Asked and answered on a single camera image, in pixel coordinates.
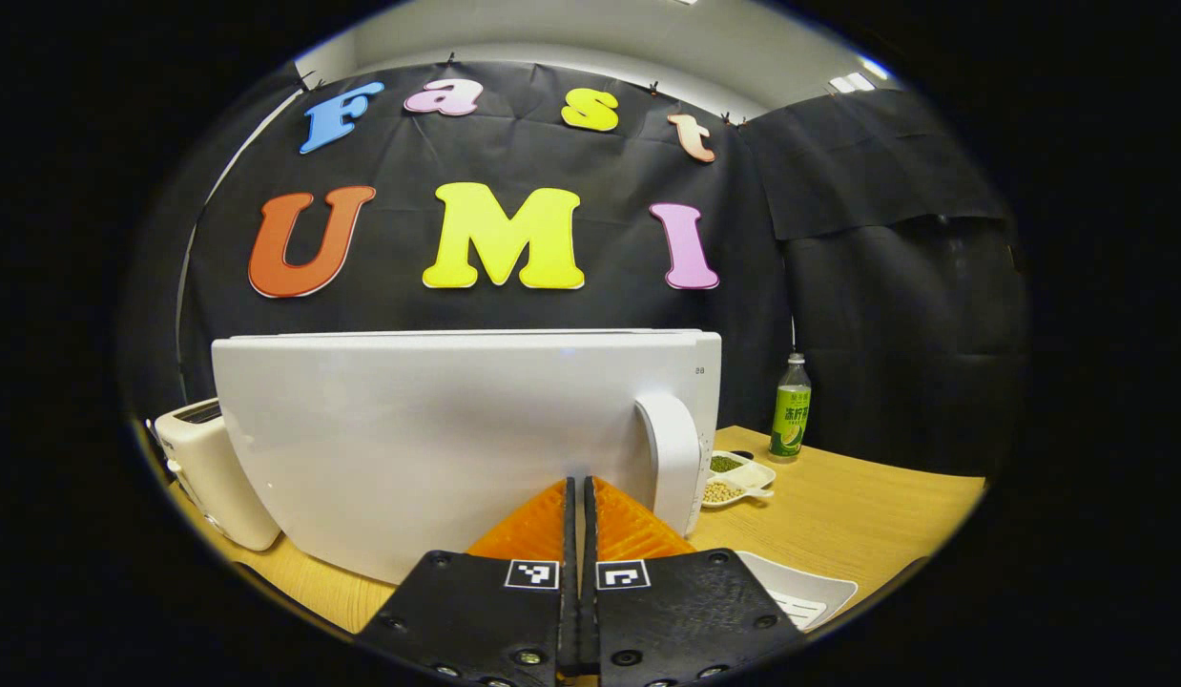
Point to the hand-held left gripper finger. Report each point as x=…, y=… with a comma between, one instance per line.
x=569, y=553
x=589, y=553

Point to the white microwave oven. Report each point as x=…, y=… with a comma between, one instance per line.
x=438, y=429

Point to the white dish of beans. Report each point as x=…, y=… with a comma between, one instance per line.
x=738, y=477

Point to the white rectangular tray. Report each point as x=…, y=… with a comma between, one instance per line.
x=810, y=592

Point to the green drink bottle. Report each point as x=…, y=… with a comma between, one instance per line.
x=791, y=420

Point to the white toaster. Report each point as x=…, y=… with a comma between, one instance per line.
x=209, y=477

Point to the black backdrop cloth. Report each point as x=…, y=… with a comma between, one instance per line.
x=839, y=239

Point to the small ceiling light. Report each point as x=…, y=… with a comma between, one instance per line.
x=859, y=76

